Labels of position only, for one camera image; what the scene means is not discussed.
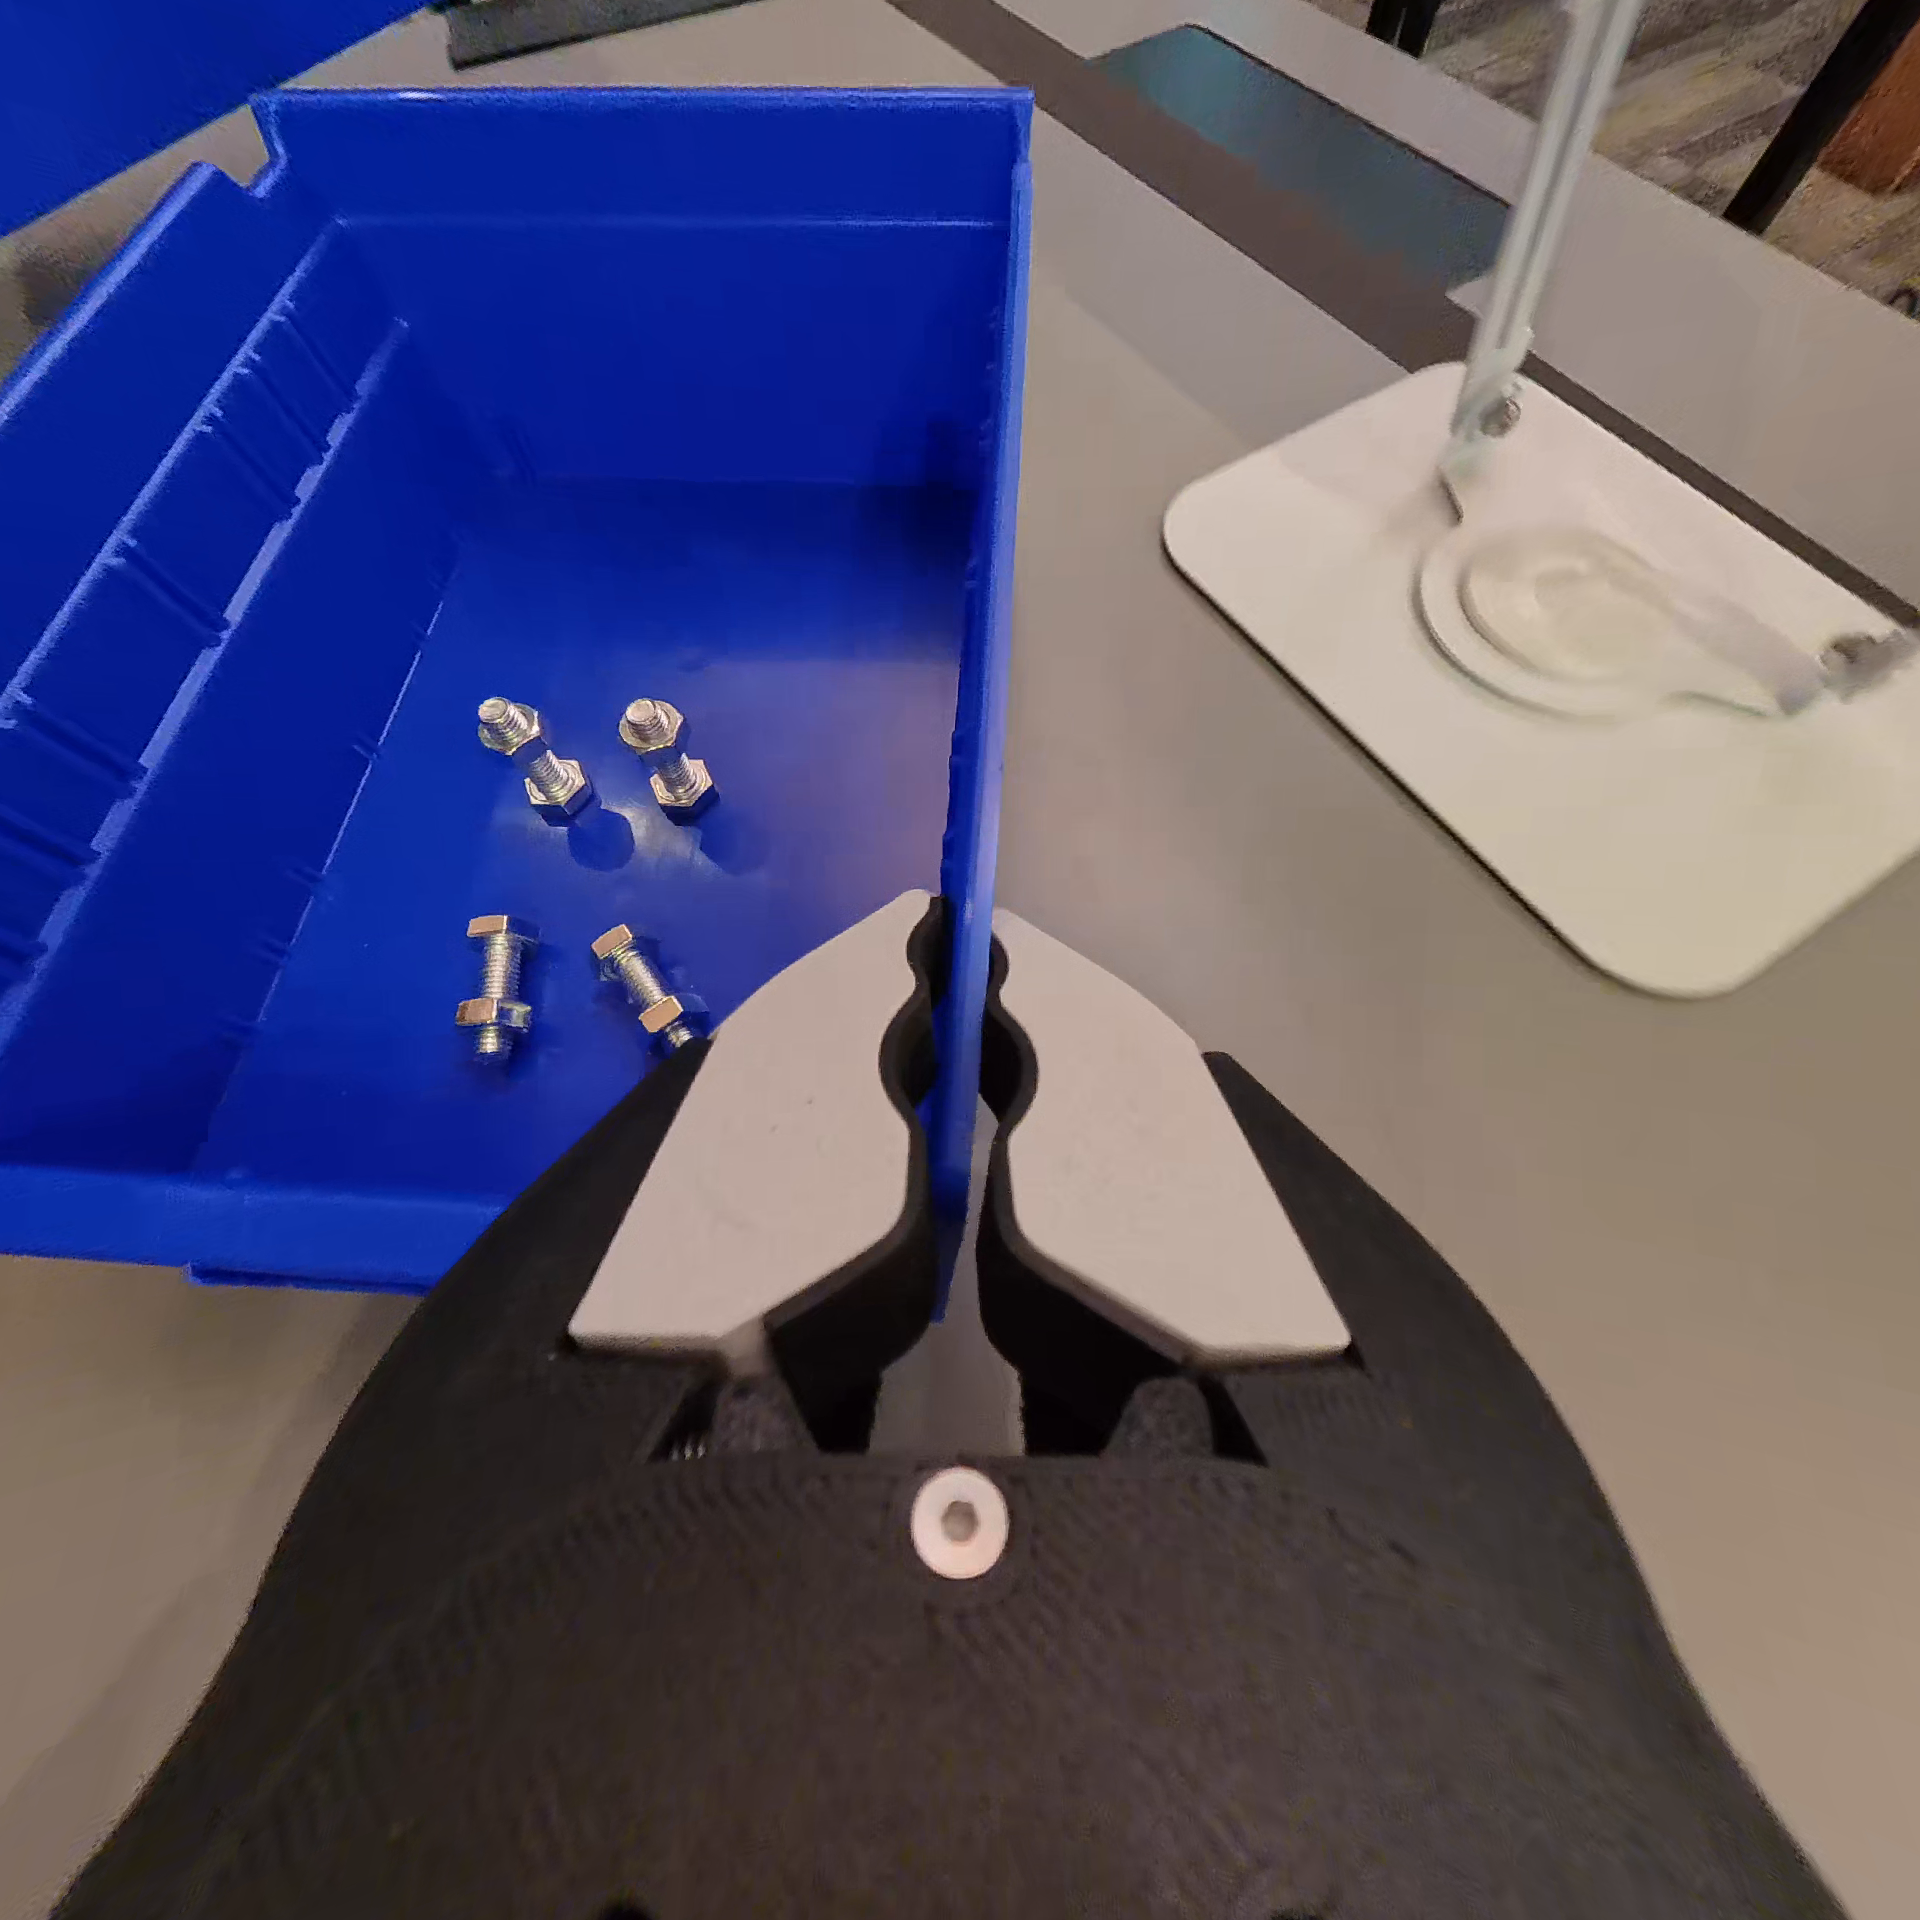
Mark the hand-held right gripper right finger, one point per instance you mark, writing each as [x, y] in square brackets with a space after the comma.
[1154, 1187]

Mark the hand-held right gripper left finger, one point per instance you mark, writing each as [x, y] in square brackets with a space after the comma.
[751, 1187]

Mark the steel hex bolt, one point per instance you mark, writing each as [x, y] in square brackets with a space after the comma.
[616, 945]
[495, 930]
[558, 792]
[681, 792]

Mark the grey desk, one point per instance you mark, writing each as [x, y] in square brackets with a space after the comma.
[1278, 1049]

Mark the white document stand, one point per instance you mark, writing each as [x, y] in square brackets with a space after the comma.
[1499, 826]

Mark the brown wooden box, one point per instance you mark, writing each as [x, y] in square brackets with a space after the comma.
[1885, 135]

